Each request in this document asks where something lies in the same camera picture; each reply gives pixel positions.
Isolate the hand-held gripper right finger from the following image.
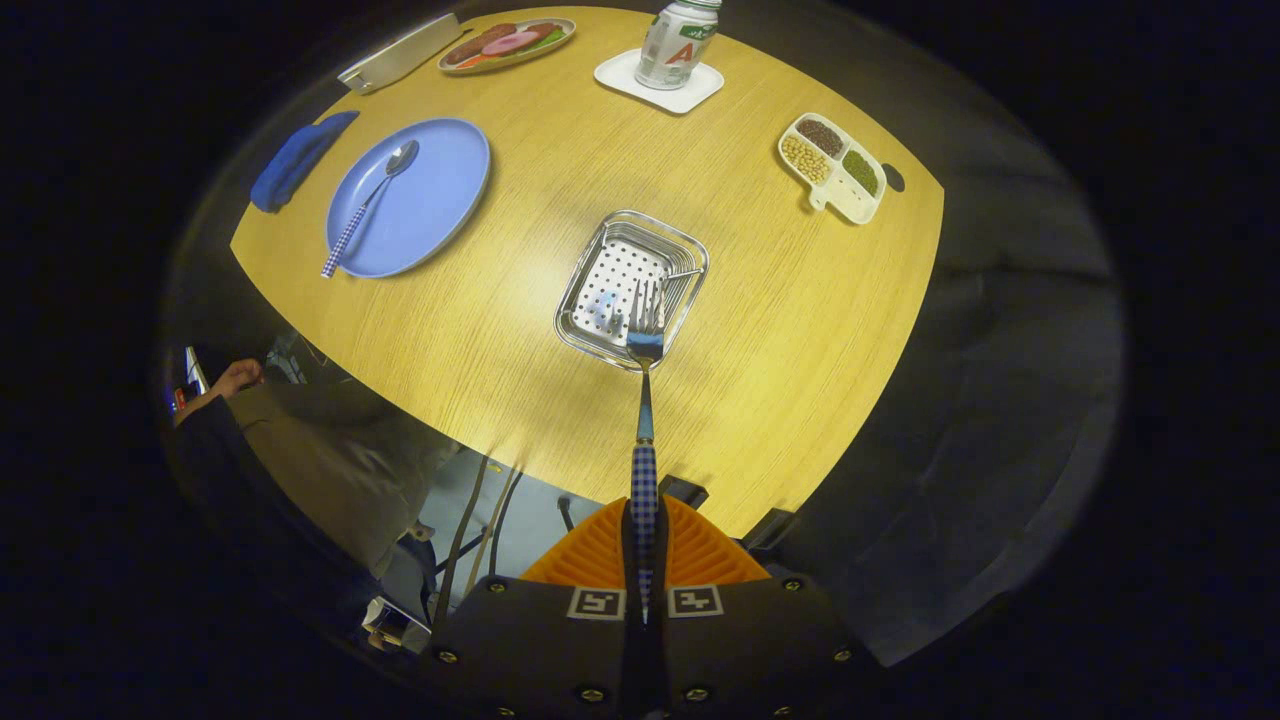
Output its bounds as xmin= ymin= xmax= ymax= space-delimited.
xmin=650 ymin=495 xmax=881 ymax=720

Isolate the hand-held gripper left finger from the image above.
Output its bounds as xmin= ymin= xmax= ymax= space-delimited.
xmin=430 ymin=497 xmax=641 ymax=720

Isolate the fork with checked blue handle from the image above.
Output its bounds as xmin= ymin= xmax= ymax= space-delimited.
xmin=625 ymin=280 xmax=669 ymax=626

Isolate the spoon with checked blue handle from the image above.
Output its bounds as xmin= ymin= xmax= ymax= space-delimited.
xmin=320 ymin=139 xmax=421 ymax=280

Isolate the black backdrop cloth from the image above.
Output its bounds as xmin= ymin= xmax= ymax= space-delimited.
xmin=790 ymin=60 xmax=1126 ymax=669

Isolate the blue plate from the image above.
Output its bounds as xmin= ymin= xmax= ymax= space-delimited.
xmin=325 ymin=117 xmax=492 ymax=279

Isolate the white divided dish of beans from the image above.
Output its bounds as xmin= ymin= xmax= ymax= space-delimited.
xmin=777 ymin=112 xmax=888 ymax=226

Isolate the blue cloth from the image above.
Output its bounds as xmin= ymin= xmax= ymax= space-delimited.
xmin=249 ymin=110 xmax=361 ymax=214

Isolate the white square coaster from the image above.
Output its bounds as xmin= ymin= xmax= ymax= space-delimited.
xmin=594 ymin=48 xmax=725 ymax=115

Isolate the white drink bottle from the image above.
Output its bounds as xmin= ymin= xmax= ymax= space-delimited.
xmin=634 ymin=0 xmax=723 ymax=92

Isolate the oval plate of food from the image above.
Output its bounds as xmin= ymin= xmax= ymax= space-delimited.
xmin=437 ymin=17 xmax=578 ymax=76

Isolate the white toaster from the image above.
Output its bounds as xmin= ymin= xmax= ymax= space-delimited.
xmin=337 ymin=12 xmax=463 ymax=96

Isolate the black cable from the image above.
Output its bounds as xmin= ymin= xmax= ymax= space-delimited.
xmin=432 ymin=455 xmax=493 ymax=629
xmin=488 ymin=468 xmax=523 ymax=579

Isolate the metal wire basket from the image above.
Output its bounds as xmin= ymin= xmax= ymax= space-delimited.
xmin=554 ymin=209 xmax=710 ymax=373

